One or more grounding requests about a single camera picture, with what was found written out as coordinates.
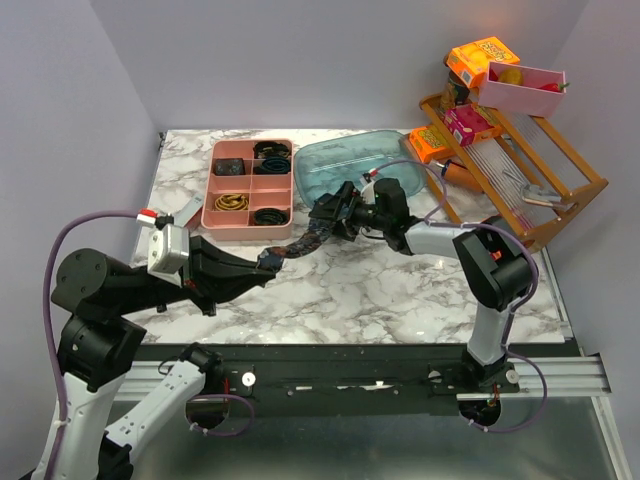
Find brown snack can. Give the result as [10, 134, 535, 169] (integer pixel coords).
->
[440, 55, 471, 111]

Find orange snack box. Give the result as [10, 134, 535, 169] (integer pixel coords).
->
[445, 36, 520, 88]
[408, 124, 455, 163]

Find pink rectangular bin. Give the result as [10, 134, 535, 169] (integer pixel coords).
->
[478, 62, 567, 118]

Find aluminium rail frame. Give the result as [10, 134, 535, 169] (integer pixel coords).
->
[57, 354, 632, 480]

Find wooden dish rack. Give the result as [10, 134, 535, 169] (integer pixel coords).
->
[419, 94, 608, 252]

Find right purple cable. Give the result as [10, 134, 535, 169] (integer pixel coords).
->
[364, 158, 549, 434]

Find rolled teal tie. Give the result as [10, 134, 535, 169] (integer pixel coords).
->
[253, 156, 291, 175]

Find pink snack box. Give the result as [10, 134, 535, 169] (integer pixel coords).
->
[443, 103, 503, 147]

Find orange snack box middle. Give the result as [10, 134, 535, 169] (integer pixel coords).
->
[408, 124, 455, 163]

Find red toy pepper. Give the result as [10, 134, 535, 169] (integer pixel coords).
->
[540, 82, 570, 93]

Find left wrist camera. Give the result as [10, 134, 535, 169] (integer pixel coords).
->
[147, 224, 190, 287]

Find rolled gold tie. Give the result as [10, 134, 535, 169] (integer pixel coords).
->
[214, 193, 249, 212]

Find rolled dark floral tie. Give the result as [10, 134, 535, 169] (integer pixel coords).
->
[213, 157, 246, 176]

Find rolled black tie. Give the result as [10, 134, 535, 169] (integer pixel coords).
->
[253, 141, 291, 161]
[253, 208, 290, 226]

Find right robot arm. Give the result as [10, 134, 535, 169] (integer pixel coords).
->
[309, 178, 539, 392]

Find blue transparent plastic tray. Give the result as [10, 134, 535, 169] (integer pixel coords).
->
[293, 130, 426, 208]

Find rolled black tie top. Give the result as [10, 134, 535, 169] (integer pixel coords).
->
[253, 141, 291, 161]

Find orange snack box top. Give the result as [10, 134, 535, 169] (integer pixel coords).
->
[445, 36, 520, 88]

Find purple cable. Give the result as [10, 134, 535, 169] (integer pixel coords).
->
[29, 209, 256, 480]
[364, 158, 549, 434]

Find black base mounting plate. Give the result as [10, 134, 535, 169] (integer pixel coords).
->
[134, 342, 524, 419]

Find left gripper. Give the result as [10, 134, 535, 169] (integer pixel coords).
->
[114, 227, 278, 315]

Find pink compartment organizer tray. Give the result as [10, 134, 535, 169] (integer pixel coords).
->
[201, 138, 294, 241]

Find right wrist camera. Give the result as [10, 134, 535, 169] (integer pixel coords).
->
[360, 172, 376, 204]

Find floral patterned necktie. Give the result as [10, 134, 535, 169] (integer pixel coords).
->
[257, 218, 335, 272]

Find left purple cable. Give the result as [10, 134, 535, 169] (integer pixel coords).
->
[29, 209, 256, 480]

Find pink silver flat box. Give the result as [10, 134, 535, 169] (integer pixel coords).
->
[173, 193, 204, 234]

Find rolled black tie bottom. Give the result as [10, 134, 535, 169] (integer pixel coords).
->
[253, 208, 290, 226]

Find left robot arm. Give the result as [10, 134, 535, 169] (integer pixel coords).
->
[31, 236, 276, 479]

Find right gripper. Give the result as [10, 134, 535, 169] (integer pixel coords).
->
[308, 181, 389, 243]

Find orange bottle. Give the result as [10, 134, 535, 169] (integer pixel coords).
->
[431, 160, 484, 194]

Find yellow toy fruit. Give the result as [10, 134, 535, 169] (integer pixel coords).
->
[498, 68, 524, 86]

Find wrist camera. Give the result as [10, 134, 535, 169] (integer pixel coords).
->
[147, 224, 190, 287]
[360, 172, 376, 204]

